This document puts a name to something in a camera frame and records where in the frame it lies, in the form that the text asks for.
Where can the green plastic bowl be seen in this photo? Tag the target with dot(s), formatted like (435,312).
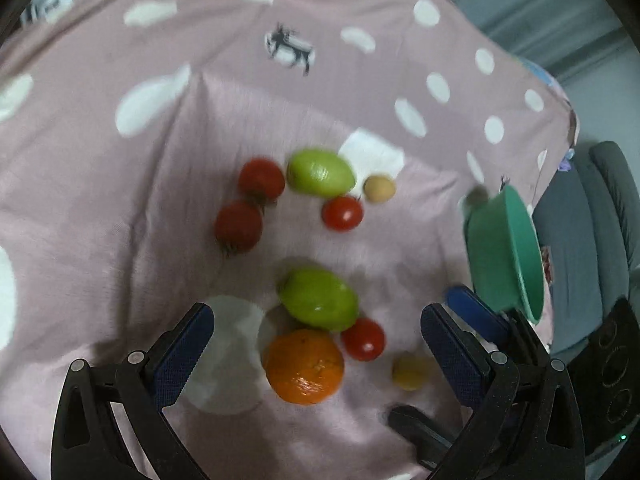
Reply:
(504,255)

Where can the pink polka dot cloth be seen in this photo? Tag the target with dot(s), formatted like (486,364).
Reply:
(124,124)

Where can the green fruit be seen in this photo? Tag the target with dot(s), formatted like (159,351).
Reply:
(319,298)
(317,172)

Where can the red tomato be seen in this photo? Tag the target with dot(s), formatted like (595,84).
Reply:
(342,214)
(238,227)
(365,341)
(262,178)

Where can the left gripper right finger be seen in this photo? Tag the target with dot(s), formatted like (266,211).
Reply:
(525,422)

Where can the grey curtain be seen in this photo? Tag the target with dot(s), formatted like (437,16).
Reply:
(569,38)

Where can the tan longan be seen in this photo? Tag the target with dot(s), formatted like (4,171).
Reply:
(411,372)
(378,189)

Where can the grey sofa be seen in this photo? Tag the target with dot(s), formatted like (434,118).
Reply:
(587,223)

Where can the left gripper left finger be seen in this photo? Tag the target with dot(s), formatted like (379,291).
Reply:
(87,443)

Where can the orange tangerine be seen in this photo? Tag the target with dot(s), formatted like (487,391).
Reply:
(304,367)

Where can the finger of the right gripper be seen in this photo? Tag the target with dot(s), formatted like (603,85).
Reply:
(475,307)
(430,439)

